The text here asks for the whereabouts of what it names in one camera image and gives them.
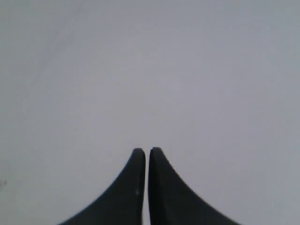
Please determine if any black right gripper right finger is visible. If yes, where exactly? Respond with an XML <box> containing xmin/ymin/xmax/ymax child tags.
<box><xmin>148</xmin><ymin>147</ymin><xmax>237</xmax><ymax>225</ymax></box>

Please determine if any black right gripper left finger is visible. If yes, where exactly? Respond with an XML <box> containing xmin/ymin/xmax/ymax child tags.
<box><xmin>62</xmin><ymin>148</ymin><xmax>145</xmax><ymax>225</ymax></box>

